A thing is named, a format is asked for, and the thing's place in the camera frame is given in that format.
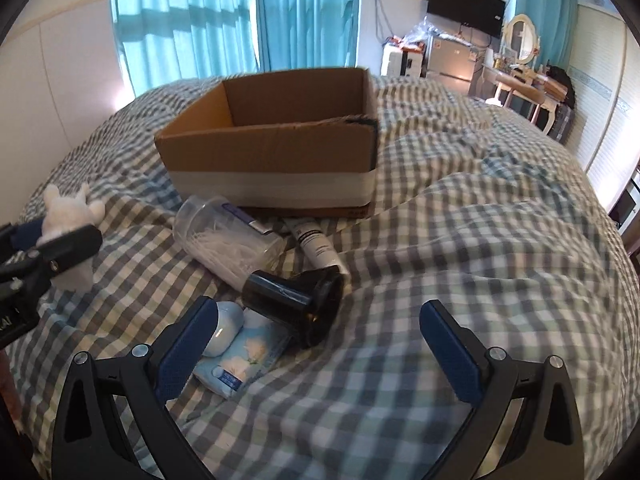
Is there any checkered bed quilt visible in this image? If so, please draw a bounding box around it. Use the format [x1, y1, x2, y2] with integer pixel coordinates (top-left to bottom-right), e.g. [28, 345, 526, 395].
[8, 78, 639, 479]

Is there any light blue round case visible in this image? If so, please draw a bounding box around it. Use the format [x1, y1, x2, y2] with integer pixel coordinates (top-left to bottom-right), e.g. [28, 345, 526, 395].
[203, 301, 244, 358]

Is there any white cream tube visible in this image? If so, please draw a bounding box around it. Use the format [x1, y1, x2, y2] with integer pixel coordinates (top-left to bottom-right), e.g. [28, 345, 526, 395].
[284, 218, 349, 278]

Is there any right teal curtain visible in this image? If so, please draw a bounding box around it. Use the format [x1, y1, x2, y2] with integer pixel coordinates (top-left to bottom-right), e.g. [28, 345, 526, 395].
[516, 0, 578, 70]

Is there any oval vanity mirror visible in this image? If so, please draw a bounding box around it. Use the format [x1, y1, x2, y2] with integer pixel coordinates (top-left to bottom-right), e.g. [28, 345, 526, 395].
[501, 14, 539, 65]

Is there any white dressing table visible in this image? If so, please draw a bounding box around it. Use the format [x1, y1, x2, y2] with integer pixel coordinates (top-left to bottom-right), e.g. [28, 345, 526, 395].
[482, 66, 559, 134]

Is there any white plush toy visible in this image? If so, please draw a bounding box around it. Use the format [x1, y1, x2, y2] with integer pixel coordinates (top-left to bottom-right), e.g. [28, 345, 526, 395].
[36, 183, 105, 295]

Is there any brown cardboard box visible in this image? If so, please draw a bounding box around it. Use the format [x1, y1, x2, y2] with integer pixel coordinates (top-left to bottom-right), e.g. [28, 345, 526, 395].
[154, 67, 380, 218]

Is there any clear cotton swab container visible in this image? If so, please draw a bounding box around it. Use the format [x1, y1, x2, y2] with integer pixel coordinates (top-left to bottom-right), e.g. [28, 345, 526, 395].
[172, 195, 285, 292]

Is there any white suitcase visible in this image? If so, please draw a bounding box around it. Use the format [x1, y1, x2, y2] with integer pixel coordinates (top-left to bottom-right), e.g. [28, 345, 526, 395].
[380, 44, 424, 78]

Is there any black wall television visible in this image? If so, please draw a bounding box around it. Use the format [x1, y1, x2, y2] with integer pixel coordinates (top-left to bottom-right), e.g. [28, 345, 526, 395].
[426, 0, 506, 38]

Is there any blue tissue pack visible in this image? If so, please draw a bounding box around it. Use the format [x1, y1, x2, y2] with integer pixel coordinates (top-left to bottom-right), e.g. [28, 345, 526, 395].
[193, 309, 291, 400]

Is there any silver mini fridge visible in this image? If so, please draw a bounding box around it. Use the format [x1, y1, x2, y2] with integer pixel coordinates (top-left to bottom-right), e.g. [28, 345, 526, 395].
[425, 36, 482, 96]

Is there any white sliding wardrobe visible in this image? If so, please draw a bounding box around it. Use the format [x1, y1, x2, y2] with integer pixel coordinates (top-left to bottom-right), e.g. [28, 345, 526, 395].
[566, 3, 639, 210]

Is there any middle teal curtain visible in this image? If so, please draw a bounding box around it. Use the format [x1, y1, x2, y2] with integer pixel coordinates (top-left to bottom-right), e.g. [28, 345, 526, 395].
[255, 0, 359, 72]

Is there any large teal curtain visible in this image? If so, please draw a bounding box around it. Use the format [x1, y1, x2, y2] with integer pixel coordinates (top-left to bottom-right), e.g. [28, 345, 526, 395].
[110, 0, 258, 96]

